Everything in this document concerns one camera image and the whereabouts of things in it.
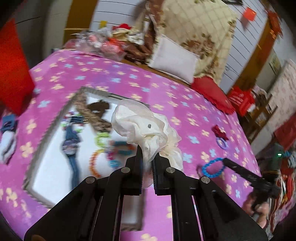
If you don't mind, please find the small blue card box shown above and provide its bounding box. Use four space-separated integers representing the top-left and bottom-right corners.
1 114 18 133

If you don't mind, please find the pink floral bed sheet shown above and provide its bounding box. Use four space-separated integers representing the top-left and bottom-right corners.
1 50 259 237

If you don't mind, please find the white pillow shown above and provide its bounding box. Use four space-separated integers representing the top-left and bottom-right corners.
148 35 200 84

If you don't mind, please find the multicolour crystal bead bracelet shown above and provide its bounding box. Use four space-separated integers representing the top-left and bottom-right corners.
89 149 110 179

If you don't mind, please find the blue bead bracelet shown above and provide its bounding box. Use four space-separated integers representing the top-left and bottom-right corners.
201 158 226 179

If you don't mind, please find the brown patterned blanket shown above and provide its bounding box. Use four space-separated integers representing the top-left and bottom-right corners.
125 14 157 64

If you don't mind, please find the purple bead bracelet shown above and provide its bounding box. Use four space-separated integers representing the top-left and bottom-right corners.
216 136 229 150

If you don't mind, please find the white fluffy scrunchie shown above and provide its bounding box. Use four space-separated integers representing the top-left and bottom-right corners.
0 131 16 164

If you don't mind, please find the blue strap wrist watch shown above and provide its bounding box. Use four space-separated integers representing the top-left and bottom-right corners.
61 114 84 190

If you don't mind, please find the red tote bag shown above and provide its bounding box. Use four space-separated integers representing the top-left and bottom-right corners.
1 19 35 115
227 86 255 117

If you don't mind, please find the santa plush toy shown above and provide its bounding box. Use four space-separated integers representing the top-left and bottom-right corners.
111 23 132 39

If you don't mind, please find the clear plastic snack bag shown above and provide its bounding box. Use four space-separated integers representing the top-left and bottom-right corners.
63 28 126 61

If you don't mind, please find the red heart cushion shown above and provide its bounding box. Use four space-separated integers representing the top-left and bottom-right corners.
191 76 235 114

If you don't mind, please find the beige floral quilt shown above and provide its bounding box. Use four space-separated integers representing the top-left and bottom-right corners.
147 1 237 84

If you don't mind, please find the brown scrunchie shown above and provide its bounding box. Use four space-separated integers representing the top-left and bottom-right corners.
87 100 110 118

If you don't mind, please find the red velvet bow clip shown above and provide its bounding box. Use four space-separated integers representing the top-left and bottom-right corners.
211 125 229 141

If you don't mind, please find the cream chiffon scrunchie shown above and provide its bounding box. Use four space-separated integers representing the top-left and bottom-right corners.
111 99 183 188

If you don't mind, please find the red tote bag right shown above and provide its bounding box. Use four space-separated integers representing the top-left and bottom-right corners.
227 86 255 117

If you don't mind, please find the red tote bag left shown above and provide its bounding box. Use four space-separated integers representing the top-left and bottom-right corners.
1 19 35 115

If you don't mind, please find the striped white jewelry tray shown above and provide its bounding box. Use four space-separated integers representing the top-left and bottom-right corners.
23 86 151 232

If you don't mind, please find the teal fuzzy charm bracelet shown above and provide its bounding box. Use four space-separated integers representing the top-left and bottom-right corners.
95 131 137 168

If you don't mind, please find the colourful round bead bracelet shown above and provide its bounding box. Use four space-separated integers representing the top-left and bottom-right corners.
61 111 85 133

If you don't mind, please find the person's hand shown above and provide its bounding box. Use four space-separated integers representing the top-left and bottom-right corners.
242 193 269 229

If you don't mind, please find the leopard print bow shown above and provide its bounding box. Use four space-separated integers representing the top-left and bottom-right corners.
74 92 112 133

